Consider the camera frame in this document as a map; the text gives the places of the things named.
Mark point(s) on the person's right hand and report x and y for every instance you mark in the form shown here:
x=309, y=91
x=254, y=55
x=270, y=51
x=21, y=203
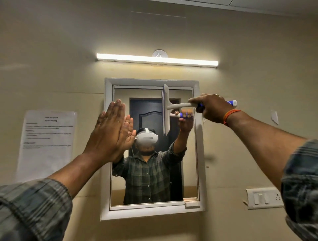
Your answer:
x=215, y=108

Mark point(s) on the person's left hand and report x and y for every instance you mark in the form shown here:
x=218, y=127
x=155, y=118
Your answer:
x=106, y=139

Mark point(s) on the person's left middle finger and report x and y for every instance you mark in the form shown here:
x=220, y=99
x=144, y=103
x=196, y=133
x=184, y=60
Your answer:
x=118, y=110

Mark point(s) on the person's right fingers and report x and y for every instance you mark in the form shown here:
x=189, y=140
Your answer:
x=200, y=99

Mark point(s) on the person's left little finger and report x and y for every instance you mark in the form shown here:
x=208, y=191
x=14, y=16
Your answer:
x=101, y=118

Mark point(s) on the person's right forearm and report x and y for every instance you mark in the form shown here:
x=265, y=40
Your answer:
x=263, y=146

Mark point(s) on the person's left forearm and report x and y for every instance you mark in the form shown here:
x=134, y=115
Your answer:
x=77, y=171

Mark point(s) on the orange wristband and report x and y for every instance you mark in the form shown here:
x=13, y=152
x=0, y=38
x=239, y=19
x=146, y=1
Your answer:
x=229, y=114

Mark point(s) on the white tube light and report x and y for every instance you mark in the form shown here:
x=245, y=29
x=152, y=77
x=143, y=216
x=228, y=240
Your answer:
x=156, y=60

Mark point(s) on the white printed paper notice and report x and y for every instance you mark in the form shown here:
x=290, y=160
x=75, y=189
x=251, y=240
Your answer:
x=47, y=146

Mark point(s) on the small torn paper scrap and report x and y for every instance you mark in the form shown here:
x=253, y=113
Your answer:
x=274, y=117

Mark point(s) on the grey plaid shirt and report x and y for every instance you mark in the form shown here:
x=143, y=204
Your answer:
x=32, y=211

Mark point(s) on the round white light mount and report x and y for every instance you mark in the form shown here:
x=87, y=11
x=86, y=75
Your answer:
x=159, y=53

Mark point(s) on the white framed wall mirror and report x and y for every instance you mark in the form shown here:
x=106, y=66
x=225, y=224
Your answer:
x=154, y=211

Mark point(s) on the white wall switchboard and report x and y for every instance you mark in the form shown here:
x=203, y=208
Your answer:
x=264, y=198

